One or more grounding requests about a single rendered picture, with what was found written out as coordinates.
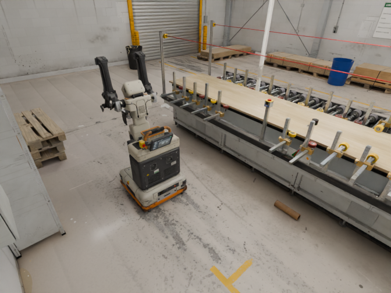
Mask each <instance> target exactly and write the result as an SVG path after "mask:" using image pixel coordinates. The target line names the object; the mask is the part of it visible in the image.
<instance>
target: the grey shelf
mask: <svg viewBox="0 0 391 293"><path fill-rule="evenodd" d="M16 136H17V137H18V139H19V141H18V139H17V137H16ZM19 142H20V144H21V146H22V147H21V146H20V144H19ZM22 149H23V150H22ZM37 169H38V168H37V167H36V165H35V163H34V161H33V158H32V156H31V153H30V151H29V149H28V147H27V144H26V142H25V140H24V138H23V135H22V131H20V128H19V126H18V124H17V121H16V119H15V117H14V115H13V112H12V110H11V108H10V106H9V103H8V101H7V99H6V95H5V94H4V93H3V91H2V89H1V87H0V185H1V186H2V188H3V190H4V191H5V194H6V195H7V197H8V199H9V203H10V207H11V210H12V213H13V217H14V220H15V224H16V228H17V232H18V235H19V238H20V239H19V240H17V239H16V242H14V243H12V244H10V245H9V247H10V248H11V250H12V251H13V253H14V254H15V256H16V259H18V258H21V257H22V255H21V253H19V251H21V250H22V249H24V248H27V247H28V246H30V245H33V244H35V243H36V242H38V241H41V240H43V239H44V238H47V237H49V236H50V235H52V234H55V233H57V232H58V231H59V230H60V232H61V234H62V235H65V234H66V232H65V230H64V229H63V227H62V224H61V222H60V220H59V217H58V215H57V213H56V211H55V208H54V206H53V204H52V202H51V198H50V197H49V195H48V193H47V190H46V188H45V185H44V183H43V181H42V179H41V176H40V174H39V172H38V170H37ZM18 250H19V251H18Z"/></svg>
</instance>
